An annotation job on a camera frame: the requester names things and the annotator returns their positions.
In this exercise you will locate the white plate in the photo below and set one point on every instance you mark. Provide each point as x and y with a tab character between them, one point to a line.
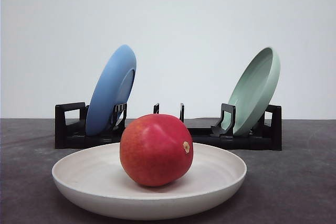
96	181

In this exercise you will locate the blue plate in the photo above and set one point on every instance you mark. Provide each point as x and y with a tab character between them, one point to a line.
112	85

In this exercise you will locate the green plate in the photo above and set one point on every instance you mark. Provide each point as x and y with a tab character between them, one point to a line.
253	91

